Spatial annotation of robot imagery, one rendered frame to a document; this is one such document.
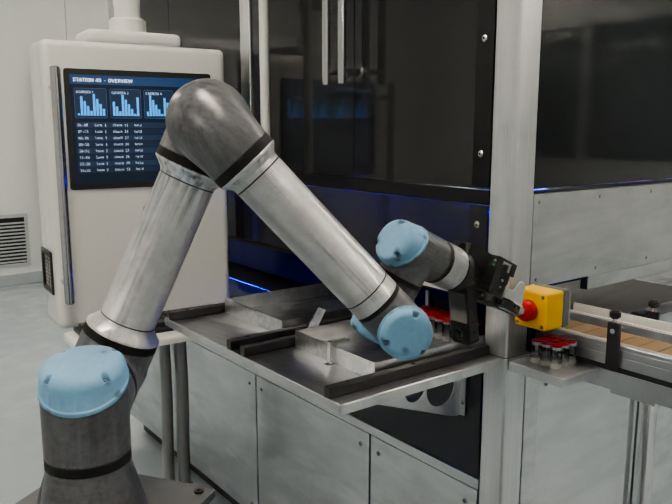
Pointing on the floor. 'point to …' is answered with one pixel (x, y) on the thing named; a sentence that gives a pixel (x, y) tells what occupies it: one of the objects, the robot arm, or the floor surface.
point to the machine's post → (510, 239)
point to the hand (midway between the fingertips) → (516, 313)
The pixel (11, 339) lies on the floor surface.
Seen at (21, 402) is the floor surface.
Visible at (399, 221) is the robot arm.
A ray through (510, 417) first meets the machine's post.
